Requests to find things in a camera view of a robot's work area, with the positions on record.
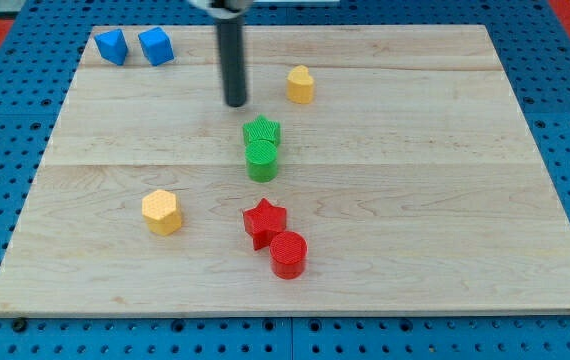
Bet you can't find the yellow heart block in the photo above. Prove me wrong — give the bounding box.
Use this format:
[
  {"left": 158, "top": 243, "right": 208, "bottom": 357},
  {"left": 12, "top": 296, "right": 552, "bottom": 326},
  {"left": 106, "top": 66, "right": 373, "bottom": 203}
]
[{"left": 286, "top": 65, "right": 315, "bottom": 104}]

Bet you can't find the yellow hexagon block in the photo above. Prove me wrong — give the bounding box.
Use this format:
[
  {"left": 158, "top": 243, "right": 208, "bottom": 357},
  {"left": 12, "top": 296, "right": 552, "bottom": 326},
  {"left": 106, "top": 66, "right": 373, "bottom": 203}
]
[{"left": 141, "top": 190, "right": 182, "bottom": 236}]

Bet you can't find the blue triangle block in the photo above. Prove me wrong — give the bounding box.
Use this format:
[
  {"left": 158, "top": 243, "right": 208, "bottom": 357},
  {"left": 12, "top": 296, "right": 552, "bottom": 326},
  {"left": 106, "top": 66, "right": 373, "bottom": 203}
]
[{"left": 94, "top": 29, "right": 128, "bottom": 66}]

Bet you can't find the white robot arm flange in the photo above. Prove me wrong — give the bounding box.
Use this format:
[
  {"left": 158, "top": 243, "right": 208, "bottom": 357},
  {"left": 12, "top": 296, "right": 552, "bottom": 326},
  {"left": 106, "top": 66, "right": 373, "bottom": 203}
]
[{"left": 188, "top": 0, "right": 254, "bottom": 20}]

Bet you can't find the green star block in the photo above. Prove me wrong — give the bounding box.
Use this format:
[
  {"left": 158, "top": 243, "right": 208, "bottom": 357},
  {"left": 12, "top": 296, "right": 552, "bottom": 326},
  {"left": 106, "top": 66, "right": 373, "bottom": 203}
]
[{"left": 242, "top": 115, "right": 281, "bottom": 147}]

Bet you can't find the red star block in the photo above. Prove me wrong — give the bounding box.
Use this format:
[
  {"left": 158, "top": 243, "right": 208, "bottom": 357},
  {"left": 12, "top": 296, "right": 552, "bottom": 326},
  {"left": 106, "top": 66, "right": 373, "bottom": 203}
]
[{"left": 243, "top": 198, "right": 287, "bottom": 251}]

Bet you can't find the wooden board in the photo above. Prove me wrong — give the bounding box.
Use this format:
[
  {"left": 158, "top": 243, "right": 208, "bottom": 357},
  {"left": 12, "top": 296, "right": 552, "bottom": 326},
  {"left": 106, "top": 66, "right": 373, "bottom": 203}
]
[{"left": 0, "top": 25, "right": 570, "bottom": 318}]

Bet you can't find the blue cube block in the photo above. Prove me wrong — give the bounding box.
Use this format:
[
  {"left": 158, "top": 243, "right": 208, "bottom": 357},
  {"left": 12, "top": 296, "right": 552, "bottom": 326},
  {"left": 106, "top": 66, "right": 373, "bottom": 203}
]
[{"left": 138, "top": 27, "right": 175, "bottom": 66}]

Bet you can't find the red cylinder block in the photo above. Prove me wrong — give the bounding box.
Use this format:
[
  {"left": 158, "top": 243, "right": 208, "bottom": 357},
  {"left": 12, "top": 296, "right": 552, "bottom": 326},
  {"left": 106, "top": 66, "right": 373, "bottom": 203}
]
[{"left": 270, "top": 231, "right": 308, "bottom": 279}]

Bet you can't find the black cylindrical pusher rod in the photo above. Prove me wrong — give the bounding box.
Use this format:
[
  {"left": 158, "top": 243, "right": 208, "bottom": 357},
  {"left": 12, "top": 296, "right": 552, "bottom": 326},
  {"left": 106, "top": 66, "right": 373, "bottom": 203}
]
[{"left": 215, "top": 15, "right": 247, "bottom": 107}]

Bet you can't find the green cylinder block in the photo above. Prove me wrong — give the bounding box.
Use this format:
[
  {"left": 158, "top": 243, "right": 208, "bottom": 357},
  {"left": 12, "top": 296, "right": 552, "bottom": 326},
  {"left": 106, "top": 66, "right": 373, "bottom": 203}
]
[{"left": 245, "top": 140, "right": 278, "bottom": 182}]

